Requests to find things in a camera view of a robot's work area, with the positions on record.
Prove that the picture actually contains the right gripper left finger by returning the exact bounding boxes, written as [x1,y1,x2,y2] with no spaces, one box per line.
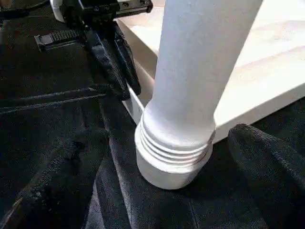
[0,128,114,229]

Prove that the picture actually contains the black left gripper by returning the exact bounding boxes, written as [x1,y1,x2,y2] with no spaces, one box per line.
[33,0,154,102]

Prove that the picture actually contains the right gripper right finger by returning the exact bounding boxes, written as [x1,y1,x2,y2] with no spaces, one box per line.
[227,123,305,229]

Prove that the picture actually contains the white plastic table leg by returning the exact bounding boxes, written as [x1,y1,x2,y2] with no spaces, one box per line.
[134,0,264,190]

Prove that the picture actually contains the white plastic table top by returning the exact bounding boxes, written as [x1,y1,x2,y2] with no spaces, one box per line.
[116,0,305,144]

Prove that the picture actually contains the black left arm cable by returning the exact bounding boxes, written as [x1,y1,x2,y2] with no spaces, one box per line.
[0,0,52,21]

